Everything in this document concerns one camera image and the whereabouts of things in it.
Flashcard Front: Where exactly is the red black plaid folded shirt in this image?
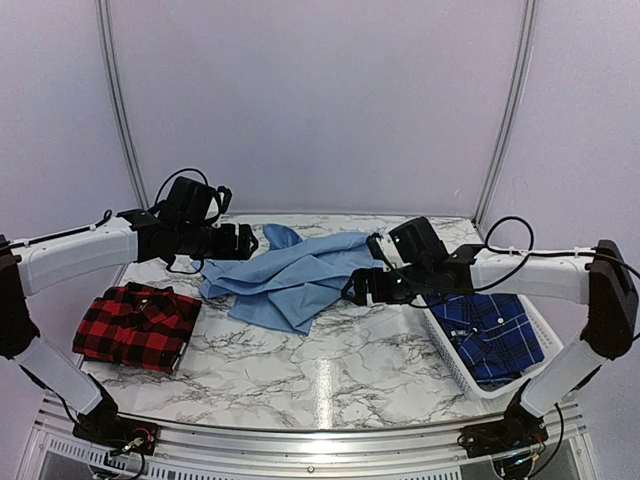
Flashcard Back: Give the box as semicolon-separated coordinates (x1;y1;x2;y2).
72;282;202;374

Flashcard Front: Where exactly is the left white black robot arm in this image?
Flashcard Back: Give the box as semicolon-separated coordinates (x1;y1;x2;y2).
1;175;258;445

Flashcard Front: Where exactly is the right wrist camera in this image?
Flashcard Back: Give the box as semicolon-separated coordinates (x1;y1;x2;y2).
367;232;404;268

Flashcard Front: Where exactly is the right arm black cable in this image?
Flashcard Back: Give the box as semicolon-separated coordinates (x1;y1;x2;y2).
482;215;640;281

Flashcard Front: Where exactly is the aluminium front frame rail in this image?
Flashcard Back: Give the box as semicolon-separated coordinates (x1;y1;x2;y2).
16;396;603;479

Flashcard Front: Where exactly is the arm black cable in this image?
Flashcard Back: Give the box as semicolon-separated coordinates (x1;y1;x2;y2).
152;167;209;216
482;215;640;281

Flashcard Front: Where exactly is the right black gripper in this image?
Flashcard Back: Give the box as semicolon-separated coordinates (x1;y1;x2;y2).
342;260;433;305

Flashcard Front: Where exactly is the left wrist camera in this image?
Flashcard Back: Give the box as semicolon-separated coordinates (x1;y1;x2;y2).
215;185;233;215

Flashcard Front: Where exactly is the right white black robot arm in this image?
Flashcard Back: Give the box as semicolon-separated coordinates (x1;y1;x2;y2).
341;217;639;448

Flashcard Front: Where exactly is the light blue long sleeve shirt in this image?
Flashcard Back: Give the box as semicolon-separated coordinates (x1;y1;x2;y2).
199;224;382;336

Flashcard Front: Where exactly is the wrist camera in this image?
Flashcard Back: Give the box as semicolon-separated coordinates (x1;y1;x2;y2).
367;232;404;268
215;185;233;215

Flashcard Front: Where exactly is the right aluminium corner post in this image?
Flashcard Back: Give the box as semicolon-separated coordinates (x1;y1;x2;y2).
472;0;539;228

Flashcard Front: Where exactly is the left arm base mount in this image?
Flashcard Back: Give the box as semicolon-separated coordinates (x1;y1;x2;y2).
72;419;160;456

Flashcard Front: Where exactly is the blue plaid shirt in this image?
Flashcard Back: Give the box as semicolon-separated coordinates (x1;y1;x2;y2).
425;294;544;390

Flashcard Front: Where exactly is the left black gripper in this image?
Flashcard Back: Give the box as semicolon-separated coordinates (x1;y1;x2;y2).
176;221;257;259

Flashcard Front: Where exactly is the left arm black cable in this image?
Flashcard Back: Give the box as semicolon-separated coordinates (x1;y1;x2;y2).
152;167;209;216

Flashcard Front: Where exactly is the white plastic basket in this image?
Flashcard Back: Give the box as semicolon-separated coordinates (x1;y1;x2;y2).
417;294;563;401

